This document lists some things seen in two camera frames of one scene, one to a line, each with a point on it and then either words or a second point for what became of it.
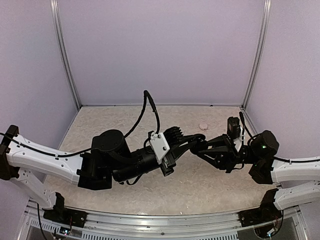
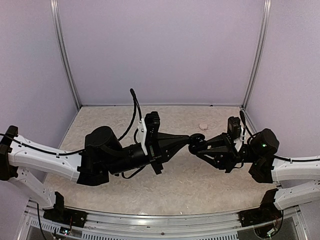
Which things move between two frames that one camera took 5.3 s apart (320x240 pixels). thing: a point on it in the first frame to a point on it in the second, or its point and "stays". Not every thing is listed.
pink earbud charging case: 203,126 stays
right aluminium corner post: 267,8 stays
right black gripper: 226,155 stays
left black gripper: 169,159 to 168,145
